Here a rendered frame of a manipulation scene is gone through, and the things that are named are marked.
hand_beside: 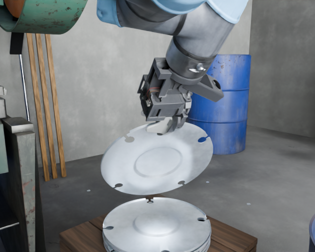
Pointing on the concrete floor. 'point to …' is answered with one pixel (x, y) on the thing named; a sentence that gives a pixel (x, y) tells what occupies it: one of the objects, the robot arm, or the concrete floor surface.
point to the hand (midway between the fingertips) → (162, 128)
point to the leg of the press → (21, 185)
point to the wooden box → (228, 237)
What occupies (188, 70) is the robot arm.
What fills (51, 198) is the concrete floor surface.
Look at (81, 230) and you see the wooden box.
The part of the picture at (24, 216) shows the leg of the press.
